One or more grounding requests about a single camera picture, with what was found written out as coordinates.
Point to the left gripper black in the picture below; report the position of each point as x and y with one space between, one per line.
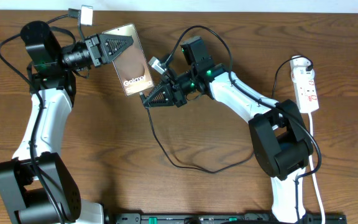
97 48

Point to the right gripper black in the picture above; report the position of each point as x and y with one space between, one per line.
168 100

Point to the Galaxy S25 Ultra smartphone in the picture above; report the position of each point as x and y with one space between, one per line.
131 65

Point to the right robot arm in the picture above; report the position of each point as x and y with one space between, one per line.
281 143

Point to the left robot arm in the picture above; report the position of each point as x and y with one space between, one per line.
35 185

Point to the white power strip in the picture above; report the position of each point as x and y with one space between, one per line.
302 76

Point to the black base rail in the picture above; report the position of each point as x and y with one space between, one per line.
212 218

